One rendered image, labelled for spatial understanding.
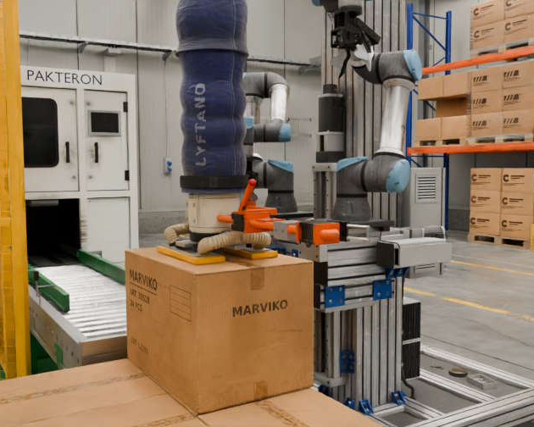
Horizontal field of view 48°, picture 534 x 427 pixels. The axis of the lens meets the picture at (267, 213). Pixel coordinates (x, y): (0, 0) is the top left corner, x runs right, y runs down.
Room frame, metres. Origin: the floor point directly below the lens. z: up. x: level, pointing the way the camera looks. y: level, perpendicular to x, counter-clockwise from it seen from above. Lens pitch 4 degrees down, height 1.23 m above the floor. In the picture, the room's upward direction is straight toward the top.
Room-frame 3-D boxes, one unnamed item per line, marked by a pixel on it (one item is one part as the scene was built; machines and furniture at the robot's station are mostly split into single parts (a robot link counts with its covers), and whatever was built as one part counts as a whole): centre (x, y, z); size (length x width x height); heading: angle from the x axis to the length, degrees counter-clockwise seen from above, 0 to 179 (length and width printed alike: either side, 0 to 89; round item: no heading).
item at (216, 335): (1.98, 0.18, 0.74); 0.60 x 0.40 x 0.40; 32
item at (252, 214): (1.76, 0.05, 1.07); 0.10 x 0.08 x 0.06; 120
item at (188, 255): (1.93, 0.26, 0.97); 0.34 x 0.10 x 0.05; 30
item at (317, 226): (1.46, -0.12, 1.07); 0.08 x 0.07 x 0.05; 30
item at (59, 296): (3.47, 1.41, 0.60); 1.60 x 0.10 x 0.09; 31
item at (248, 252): (2.03, 0.09, 0.97); 0.34 x 0.10 x 0.05; 30
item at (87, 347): (2.31, 0.39, 0.58); 0.70 x 0.03 x 0.06; 121
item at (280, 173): (2.64, -0.05, 1.20); 0.13 x 0.12 x 0.14; 87
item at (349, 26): (1.89, -0.26, 1.66); 0.09 x 0.08 x 0.12; 121
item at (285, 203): (2.64, -0.06, 1.09); 0.15 x 0.15 x 0.10
